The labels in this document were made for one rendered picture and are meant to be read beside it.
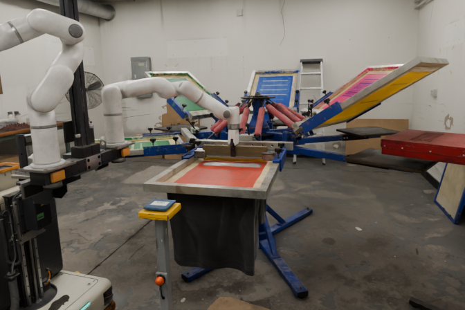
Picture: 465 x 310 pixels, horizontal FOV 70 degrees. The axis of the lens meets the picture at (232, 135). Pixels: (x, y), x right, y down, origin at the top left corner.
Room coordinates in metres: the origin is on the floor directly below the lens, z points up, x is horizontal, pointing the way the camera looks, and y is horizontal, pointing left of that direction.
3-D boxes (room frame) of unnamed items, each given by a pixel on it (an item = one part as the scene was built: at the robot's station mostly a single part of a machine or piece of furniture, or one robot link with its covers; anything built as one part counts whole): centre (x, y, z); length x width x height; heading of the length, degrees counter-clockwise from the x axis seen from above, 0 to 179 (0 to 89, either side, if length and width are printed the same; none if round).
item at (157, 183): (1.82, 0.04, 0.97); 0.79 x 0.58 x 0.04; 165
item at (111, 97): (1.76, 0.63, 1.37); 0.13 x 0.10 x 0.16; 22
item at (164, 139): (2.60, 0.65, 1.05); 1.08 x 0.61 x 0.23; 105
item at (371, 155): (2.36, -0.70, 0.91); 1.34 x 0.40 x 0.08; 45
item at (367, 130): (3.01, -0.87, 0.91); 1.34 x 0.40 x 0.08; 105
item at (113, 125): (1.76, 0.64, 1.21); 0.16 x 0.13 x 0.15; 72
